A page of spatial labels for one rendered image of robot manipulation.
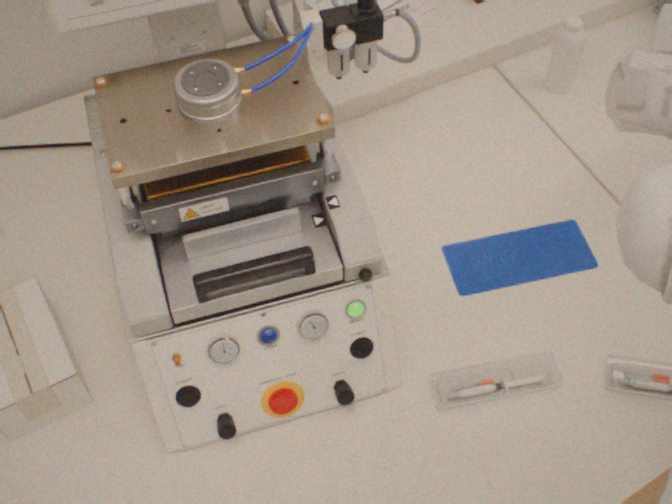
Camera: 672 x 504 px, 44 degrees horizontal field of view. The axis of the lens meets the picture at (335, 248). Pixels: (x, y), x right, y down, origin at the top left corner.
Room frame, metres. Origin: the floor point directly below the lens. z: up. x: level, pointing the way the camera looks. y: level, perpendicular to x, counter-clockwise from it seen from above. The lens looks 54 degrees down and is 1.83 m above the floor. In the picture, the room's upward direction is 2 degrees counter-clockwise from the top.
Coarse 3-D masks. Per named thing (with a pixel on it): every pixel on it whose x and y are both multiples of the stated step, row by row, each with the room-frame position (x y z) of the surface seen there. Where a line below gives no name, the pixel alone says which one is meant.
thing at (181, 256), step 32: (224, 224) 0.67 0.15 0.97; (256, 224) 0.64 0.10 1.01; (288, 224) 0.65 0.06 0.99; (160, 256) 0.62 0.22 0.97; (192, 256) 0.62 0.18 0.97; (224, 256) 0.62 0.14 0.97; (256, 256) 0.62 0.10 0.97; (320, 256) 0.61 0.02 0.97; (192, 288) 0.57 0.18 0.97; (256, 288) 0.57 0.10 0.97; (288, 288) 0.58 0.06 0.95
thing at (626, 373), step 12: (612, 360) 0.55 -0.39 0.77; (624, 360) 0.55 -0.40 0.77; (636, 360) 0.55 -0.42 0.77; (648, 360) 0.55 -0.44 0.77; (612, 372) 0.53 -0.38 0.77; (624, 372) 0.53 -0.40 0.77; (636, 372) 0.53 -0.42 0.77; (648, 372) 0.53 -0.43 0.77; (660, 372) 0.53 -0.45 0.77; (612, 384) 0.52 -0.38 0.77; (624, 384) 0.52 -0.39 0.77; (636, 384) 0.51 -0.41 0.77; (648, 384) 0.51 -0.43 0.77; (660, 384) 0.51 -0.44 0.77
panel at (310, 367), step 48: (192, 336) 0.54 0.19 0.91; (240, 336) 0.54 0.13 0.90; (288, 336) 0.55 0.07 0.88; (336, 336) 0.56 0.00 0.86; (192, 384) 0.50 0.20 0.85; (240, 384) 0.51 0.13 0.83; (288, 384) 0.52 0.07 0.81; (384, 384) 0.53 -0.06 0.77; (192, 432) 0.47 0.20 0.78; (240, 432) 0.47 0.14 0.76
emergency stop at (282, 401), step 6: (276, 390) 0.51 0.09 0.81; (282, 390) 0.51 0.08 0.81; (288, 390) 0.51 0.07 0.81; (270, 396) 0.50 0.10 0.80; (276, 396) 0.50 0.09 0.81; (282, 396) 0.50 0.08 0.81; (288, 396) 0.50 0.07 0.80; (294, 396) 0.50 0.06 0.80; (270, 402) 0.50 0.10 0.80; (276, 402) 0.50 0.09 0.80; (282, 402) 0.50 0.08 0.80; (288, 402) 0.50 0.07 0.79; (294, 402) 0.50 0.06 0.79; (270, 408) 0.49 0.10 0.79; (276, 408) 0.49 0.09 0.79; (282, 408) 0.49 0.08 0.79; (288, 408) 0.49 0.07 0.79; (294, 408) 0.49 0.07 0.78; (282, 414) 0.49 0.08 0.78
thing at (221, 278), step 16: (272, 256) 0.59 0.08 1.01; (288, 256) 0.59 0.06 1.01; (304, 256) 0.59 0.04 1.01; (208, 272) 0.57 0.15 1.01; (224, 272) 0.57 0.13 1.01; (240, 272) 0.57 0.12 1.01; (256, 272) 0.57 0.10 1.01; (272, 272) 0.57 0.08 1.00; (208, 288) 0.55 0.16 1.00; (224, 288) 0.56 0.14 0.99
